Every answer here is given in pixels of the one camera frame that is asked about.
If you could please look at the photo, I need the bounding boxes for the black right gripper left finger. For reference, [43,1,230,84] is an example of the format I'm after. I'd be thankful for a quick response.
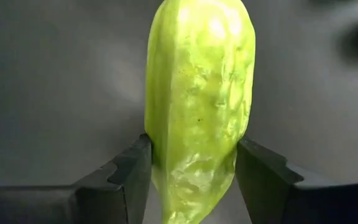
[0,133,153,224]

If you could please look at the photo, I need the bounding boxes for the light green cucumber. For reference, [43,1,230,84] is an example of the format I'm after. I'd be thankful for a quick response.
[144,0,256,224]

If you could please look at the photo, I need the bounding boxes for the black table mat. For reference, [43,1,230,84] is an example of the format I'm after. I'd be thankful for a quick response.
[0,0,358,224]

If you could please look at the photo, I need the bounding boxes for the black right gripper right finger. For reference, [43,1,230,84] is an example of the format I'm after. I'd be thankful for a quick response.
[234,135,358,224]

